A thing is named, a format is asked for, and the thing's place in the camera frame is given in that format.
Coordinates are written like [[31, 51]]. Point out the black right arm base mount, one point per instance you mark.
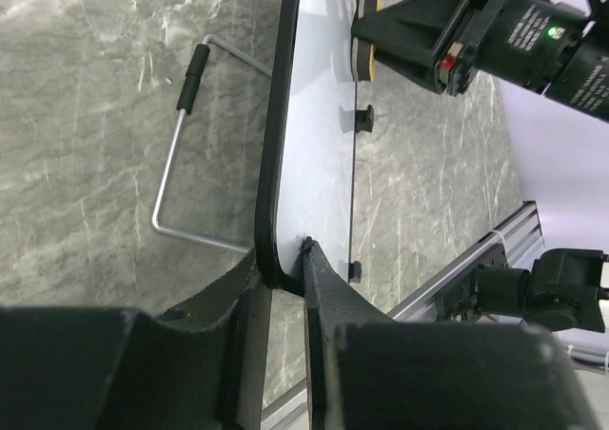
[[456, 301]]

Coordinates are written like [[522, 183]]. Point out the black framed whiteboard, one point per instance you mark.
[[306, 181]]

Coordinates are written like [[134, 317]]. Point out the aluminium table edge rail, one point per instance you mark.
[[518, 233]]

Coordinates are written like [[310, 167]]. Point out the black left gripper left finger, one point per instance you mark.
[[198, 365]]

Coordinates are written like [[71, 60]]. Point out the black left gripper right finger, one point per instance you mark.
[[367, 371]]

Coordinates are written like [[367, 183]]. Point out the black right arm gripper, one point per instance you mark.
[[553, 50]]

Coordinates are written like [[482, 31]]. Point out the silver wire whiteboard stand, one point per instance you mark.
[[209, 182]]

